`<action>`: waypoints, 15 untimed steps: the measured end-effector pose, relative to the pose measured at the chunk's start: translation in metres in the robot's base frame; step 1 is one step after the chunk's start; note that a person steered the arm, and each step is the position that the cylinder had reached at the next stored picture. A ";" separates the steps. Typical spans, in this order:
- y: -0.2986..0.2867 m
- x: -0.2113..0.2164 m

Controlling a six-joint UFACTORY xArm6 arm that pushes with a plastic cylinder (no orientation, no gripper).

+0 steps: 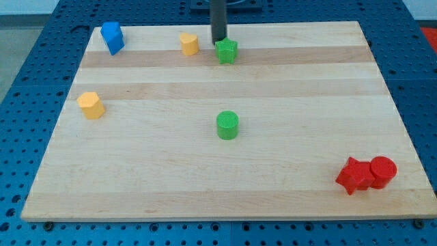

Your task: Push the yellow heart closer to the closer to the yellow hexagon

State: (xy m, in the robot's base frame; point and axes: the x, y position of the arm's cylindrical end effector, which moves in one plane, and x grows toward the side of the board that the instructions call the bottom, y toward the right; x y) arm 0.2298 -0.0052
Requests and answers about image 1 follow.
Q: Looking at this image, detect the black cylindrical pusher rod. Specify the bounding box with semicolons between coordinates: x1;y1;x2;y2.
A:
210;0;227;44

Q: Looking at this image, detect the yellow heart block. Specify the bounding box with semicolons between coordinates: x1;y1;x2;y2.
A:
180;33;199;56

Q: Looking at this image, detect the yellow hexagon block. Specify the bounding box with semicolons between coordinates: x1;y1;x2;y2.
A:
76;92;106;120

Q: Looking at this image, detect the green star block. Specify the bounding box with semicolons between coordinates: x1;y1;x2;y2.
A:
215;38;238;64

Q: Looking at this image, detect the green cylinder block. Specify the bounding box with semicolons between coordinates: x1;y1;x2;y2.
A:
216;111;239;140

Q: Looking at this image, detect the blue pentagon block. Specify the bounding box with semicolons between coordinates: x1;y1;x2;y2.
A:
100;21;124;55

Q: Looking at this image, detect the wooden board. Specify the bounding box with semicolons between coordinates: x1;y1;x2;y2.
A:
21;21;436;222

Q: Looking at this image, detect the red star block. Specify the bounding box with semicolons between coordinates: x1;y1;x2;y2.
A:
335;156;375;195

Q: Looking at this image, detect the red cylinder block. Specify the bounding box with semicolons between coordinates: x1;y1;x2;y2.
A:
370;156;397;189

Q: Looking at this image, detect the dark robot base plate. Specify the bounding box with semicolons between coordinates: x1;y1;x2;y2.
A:
187;0;263;12

